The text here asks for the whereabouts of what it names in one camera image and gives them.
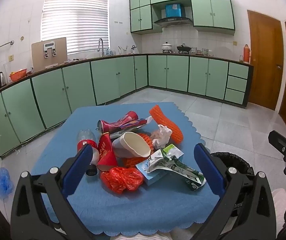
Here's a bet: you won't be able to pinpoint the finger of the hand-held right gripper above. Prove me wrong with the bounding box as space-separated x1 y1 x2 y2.
268 130 286 157

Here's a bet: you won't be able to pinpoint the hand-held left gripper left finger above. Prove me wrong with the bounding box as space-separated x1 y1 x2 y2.
10 144 93 240

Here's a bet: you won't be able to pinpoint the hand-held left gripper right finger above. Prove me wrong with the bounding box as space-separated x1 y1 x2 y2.
194 143 277 240

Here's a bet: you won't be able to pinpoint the clear bottle with red label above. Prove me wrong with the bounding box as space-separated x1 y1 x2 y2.
76 129 100 177

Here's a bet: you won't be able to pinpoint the green white packet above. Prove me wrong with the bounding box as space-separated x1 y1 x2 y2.
136 144 206 192

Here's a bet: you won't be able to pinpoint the red paper cup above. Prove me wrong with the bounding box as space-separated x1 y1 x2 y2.
97 132 118 172

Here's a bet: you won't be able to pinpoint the black trash bin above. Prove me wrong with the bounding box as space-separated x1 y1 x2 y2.
209 152 255 218

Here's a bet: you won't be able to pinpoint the red plastic bag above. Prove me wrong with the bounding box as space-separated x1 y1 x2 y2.
100 167 144 195

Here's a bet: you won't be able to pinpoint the crushed red can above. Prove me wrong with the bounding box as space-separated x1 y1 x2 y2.
97 111 140 133

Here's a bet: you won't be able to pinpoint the wide orange foam net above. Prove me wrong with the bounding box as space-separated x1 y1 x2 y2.
122 133 158 168

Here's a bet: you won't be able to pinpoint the white tissue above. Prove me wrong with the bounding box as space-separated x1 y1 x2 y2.
151 124 173 149

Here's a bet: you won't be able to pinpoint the light blue packet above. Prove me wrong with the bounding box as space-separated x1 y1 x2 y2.
142 171 164 187

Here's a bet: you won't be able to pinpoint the white paper cup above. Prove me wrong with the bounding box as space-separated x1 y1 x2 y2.
112 131 152 158

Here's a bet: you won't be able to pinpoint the long orange foam net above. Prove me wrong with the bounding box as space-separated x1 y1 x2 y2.
149 104 184 144

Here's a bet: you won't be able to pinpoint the purple snack wrapper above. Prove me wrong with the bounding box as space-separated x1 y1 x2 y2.
115 116 154 133

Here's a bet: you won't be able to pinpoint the person's striped clothing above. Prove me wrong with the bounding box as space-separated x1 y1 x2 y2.
111 188 286 240

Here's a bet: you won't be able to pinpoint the blue scalloped tablecloth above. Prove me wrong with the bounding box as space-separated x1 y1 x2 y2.
30 102 221 237

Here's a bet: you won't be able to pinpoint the blue plastic bag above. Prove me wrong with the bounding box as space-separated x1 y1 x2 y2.
0 167 14 199

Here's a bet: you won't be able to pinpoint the green lower kitchen cabinets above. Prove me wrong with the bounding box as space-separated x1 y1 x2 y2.
0 54 255 157

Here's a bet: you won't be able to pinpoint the green kitchen cabinets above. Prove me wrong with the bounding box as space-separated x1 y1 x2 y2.
0 54 255 157
129 0 235 36

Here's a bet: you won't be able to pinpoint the orange thermos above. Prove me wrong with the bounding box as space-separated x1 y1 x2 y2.
242 44 251 64

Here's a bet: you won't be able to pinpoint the orange plastic basket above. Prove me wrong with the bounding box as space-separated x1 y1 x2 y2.
9 69 28 82

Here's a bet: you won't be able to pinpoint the wooden board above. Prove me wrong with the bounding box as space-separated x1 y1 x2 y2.
31 37 68 72

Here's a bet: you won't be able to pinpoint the clear plastic pitcher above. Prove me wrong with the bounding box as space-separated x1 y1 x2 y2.
2 63 11 84

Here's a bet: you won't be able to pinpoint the steel kitchen faucet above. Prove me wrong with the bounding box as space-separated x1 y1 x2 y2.
97 38 105 57

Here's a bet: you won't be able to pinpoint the black wok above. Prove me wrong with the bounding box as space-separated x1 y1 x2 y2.
177 44 192 54

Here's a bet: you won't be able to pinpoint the white cooking pot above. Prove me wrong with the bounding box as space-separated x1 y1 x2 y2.
161 42 174 53

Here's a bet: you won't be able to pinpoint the white window blind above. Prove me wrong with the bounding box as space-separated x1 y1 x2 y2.
41 0 110 55

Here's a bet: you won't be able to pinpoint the green upper kitchen cabinets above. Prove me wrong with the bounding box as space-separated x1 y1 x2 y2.
129 0 235 36

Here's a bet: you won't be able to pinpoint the range hood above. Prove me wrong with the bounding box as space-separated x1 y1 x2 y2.
154 17 194 27

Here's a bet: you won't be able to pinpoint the blue box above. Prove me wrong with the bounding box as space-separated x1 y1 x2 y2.
165 3 185 18

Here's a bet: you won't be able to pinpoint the wooden door with handle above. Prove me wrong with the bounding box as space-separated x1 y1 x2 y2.
247 9 284 111

